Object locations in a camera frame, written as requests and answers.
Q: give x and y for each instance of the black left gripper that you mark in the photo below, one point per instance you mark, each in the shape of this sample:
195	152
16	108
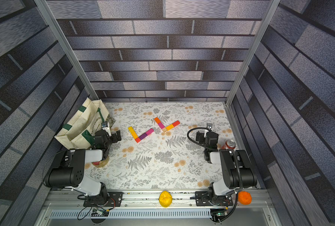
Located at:
115	139

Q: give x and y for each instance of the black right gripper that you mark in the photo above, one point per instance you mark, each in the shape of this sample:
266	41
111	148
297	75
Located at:
206	136

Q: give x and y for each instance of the yellow wooden block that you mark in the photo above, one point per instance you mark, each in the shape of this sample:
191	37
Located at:
131	130

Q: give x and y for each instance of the red wooden block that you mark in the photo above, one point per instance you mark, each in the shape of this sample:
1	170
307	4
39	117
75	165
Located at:
176	123

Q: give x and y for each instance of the purple wooden block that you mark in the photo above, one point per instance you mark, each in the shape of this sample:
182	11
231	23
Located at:
143	136

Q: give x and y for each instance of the yellow-orange wooden block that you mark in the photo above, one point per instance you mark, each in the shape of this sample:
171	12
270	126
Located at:
170	127

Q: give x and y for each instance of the magenta wooden block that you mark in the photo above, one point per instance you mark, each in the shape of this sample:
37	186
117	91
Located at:
150	131

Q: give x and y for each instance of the pink wooden block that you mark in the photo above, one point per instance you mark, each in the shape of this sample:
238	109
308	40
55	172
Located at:
161	126

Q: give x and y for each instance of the orange wooden block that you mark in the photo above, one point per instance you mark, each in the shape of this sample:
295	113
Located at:
157	120

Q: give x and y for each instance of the orange-yellow wooden block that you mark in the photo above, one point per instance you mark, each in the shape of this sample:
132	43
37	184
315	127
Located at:
134	135

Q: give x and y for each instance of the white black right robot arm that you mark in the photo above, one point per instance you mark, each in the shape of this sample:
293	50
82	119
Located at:
236	170

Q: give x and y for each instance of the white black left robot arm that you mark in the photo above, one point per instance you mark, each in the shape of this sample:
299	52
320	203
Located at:
67	170

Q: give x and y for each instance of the red soda can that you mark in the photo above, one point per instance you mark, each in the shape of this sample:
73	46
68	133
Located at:
229	144

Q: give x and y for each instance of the round red tin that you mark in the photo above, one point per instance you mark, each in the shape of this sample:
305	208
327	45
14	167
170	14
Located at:
101	163

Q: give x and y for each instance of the cream green tote bag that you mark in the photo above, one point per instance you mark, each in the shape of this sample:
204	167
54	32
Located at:
79	131

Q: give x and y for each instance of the orange mandarin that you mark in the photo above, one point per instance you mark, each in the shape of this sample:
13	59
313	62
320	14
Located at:
244	198

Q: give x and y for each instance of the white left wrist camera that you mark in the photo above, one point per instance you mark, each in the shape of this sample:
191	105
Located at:
106	127

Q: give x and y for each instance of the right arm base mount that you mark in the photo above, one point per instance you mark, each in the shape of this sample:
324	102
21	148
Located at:
204	198

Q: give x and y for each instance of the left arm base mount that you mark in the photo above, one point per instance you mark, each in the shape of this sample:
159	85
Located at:
108	199

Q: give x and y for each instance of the slotted metal cable tray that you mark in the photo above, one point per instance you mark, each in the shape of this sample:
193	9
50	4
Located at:
132	213

